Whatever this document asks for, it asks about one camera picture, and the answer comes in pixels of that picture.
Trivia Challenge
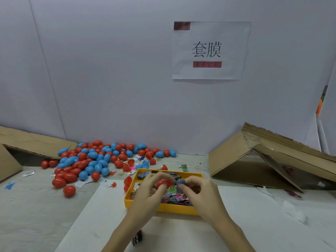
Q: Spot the person's left hand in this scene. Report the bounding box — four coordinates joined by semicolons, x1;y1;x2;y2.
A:
128;172;174;224

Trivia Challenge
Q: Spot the person's right hand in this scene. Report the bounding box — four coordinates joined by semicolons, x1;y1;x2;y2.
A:
178;176;232;229

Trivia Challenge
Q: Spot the person's right forearm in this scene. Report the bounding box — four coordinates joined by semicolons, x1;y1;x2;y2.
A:
210;219;256;252

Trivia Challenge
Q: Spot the person's left forearm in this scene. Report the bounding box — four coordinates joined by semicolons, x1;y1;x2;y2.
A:
102;215;147;252

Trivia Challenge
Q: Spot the pile of colourful small packets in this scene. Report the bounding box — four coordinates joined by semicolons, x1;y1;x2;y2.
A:
130;170;195;207

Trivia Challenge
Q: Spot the yellow plastic tray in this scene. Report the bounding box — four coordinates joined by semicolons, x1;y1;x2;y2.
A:
124;168;204;216

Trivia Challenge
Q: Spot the open red egg shell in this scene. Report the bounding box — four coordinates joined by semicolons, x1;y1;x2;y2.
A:
123;176;133;193

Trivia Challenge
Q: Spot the black small packet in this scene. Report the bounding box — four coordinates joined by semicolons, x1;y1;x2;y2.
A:
131;230;143;246

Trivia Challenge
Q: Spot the pile of red and blue eggs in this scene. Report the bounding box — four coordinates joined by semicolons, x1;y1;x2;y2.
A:
41;140;177;189

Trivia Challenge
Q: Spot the large white paper sheet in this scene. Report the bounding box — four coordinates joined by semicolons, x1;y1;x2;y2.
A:
54;179;336;252

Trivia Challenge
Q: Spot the large folded cardboard box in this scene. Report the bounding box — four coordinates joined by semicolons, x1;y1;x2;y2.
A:
209;122;336;193

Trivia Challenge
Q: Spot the clear plastic film scrap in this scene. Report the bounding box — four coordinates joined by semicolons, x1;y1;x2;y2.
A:
281;200;308;225

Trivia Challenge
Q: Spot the white leaning board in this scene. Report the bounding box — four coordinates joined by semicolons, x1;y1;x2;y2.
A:
304;113;330;155

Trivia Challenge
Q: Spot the flat cardboard piece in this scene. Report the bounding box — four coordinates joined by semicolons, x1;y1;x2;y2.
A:
0;126;78;183

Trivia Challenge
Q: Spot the white paper sign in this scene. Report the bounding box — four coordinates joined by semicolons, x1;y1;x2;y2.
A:
172;21;251;81

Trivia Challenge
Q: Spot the orange and grey pole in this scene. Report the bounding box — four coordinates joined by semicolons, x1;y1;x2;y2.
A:
316;85;328;116

